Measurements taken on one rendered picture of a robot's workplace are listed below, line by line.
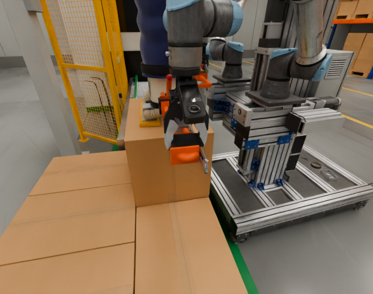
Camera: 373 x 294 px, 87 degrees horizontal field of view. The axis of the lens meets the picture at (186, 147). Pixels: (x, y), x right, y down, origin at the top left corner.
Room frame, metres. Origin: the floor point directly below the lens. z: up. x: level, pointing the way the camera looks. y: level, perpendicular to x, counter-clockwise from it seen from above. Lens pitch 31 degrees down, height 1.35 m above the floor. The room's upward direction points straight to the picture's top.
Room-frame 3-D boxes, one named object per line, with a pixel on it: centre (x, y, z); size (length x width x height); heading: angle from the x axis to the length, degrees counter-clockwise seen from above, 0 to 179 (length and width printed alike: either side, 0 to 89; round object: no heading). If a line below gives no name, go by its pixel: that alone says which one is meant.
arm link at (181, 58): (0.48, 0.01, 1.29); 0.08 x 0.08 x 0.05
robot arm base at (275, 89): (1.07, -0.48, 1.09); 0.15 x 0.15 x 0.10
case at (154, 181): (1.06, 0.13, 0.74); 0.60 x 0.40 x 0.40; 12
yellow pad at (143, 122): (1.03, 0.20, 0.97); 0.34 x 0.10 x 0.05; 10
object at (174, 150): (0.46, 0.01, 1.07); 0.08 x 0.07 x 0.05; 10
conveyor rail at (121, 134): (2.50, 0.75, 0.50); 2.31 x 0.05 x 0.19; 11
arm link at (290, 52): (1.06, -0.48, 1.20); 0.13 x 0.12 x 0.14; 40
